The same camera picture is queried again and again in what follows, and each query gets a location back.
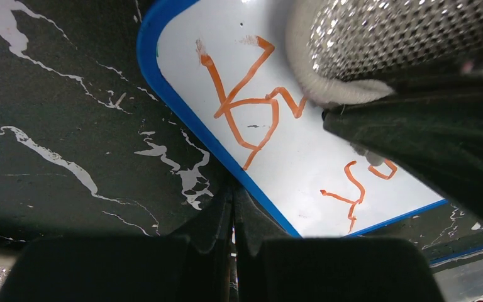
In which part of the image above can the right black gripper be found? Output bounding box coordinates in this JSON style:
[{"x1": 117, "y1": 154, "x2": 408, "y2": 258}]
[{"x1": 323, "y1": 54, "x2": 483, "y2": 224}]

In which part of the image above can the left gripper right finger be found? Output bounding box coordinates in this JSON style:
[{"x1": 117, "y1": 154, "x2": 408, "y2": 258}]
[{"x1": 233, "y1": 189, "x2": 443, "y2": 301}]

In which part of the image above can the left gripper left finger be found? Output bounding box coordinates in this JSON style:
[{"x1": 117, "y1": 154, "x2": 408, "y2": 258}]
[{"x1": 0, "y1": 189, "x2": 233, "y2": 301}]

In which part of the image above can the blue framed whiteboard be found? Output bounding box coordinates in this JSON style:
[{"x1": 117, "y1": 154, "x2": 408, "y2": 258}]
[{"x1": 136, "y1": 1, "x2": 444, "y2": 237}]

